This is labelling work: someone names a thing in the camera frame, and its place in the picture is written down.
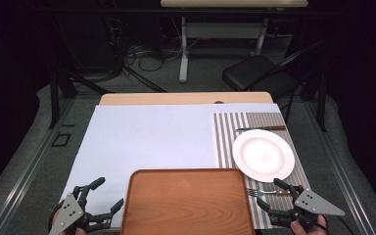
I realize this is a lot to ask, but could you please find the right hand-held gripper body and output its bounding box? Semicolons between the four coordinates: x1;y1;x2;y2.
267;184;347;229

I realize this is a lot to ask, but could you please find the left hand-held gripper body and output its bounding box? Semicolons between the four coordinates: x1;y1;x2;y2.
48;185;112;235

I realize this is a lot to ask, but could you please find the fork with wooden handle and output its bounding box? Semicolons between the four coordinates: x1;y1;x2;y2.
247;187;292;198

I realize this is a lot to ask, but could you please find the white plate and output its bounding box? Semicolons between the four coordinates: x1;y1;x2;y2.
231;128;296;183

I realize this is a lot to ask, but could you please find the knife with wooden handle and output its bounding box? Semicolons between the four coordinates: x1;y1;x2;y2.
235;125;287;132

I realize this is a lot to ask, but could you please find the person's left hand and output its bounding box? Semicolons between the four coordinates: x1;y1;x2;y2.
52;209;89;235

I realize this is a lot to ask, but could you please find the person's right hand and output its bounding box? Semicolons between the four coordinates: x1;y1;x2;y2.
289;214;328;235

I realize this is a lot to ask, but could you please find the white paper sheet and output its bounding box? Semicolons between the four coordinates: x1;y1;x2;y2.
60;103;282;229

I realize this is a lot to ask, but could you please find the wooden tray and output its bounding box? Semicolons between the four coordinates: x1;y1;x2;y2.
120;167;257;235

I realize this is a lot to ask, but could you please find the striped placemat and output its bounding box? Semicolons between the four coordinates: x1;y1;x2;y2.
212;112;311;230

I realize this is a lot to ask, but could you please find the black metal stand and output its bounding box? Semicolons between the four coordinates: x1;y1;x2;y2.
48;67;112;130

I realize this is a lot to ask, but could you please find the black slanted metal bar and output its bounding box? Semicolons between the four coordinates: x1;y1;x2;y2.
123;66;168;94

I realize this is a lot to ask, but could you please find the black folding chair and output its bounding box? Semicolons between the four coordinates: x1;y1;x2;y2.
221;38;329;101

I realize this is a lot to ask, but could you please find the white desk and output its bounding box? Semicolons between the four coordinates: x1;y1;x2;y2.
160;0;309;84

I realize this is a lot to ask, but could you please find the metal floor rail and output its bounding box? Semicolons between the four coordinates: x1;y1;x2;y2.
0;97;76;235
302;99;376;235

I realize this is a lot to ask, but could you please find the bundle of floor cables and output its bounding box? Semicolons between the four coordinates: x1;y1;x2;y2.
123;19;200;73

